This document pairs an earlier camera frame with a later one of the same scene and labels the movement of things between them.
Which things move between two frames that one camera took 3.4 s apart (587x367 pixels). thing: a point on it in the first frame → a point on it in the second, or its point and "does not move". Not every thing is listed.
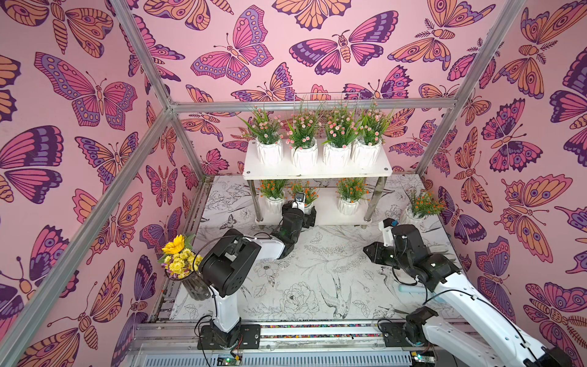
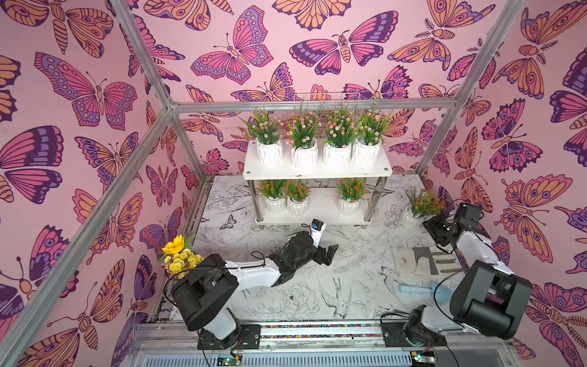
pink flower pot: x=341 y=127 does not move
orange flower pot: x=274 y=192 does not move
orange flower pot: x=349 y=191 does not move
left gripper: x=309 y=220 → x=329 y=255
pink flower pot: x=266 y=129 does not move
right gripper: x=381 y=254 → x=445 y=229
